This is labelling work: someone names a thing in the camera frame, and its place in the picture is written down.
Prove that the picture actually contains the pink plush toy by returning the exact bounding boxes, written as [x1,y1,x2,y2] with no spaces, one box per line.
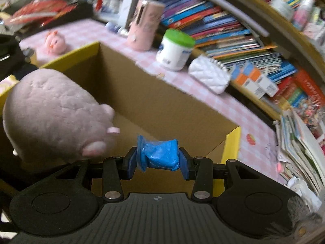
[2,69,120,163]

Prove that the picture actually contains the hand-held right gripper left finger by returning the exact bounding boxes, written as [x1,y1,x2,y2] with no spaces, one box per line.
[54,146,139,202]

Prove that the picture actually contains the red printed box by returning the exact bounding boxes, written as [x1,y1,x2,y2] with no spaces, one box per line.
[292,70,325,138]

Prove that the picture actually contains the orange and blue carton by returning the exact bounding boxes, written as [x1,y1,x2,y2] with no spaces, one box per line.
[230,63,266,99]
[250,69,279,96]

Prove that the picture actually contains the pink checkered tablecloth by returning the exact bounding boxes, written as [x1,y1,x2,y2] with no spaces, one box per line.
[19,19,280,178]

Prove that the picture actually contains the white jar with green lid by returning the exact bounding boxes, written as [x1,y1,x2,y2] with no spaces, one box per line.
[156,29,196,72]

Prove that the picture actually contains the row of colourful books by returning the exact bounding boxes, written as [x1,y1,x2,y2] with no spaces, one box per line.
[159,0,297,82]

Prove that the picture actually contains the blue plastic bag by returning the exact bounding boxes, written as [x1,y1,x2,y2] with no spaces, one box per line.
[136,135,181,172]

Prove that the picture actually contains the small blue and white bottle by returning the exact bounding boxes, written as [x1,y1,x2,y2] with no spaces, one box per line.
[105,21,129,38]

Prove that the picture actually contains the yellow cardboard box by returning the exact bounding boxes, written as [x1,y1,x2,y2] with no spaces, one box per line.
[0,41,241,199]

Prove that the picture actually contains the pink cylindrical tumbler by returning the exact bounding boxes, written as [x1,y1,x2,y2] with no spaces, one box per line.
[126,0,165,51]

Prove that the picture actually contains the pile of red packets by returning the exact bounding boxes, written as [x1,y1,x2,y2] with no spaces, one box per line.
[5,0,84,27]

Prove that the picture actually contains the white shelf unit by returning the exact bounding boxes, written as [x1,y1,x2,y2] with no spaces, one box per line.
[48,0,146,24]

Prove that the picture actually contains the stack of paper booklets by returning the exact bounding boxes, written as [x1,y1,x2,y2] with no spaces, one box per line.
[273,107,325,201]

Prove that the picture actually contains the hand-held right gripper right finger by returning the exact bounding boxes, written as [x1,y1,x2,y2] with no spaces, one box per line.
[178,147,257,202]

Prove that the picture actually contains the white quilted purse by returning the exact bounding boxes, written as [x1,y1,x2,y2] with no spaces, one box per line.
[188,55,233,95]

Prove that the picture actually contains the small pink pig toy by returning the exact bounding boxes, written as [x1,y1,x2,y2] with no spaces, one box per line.
[44,30,66,54]

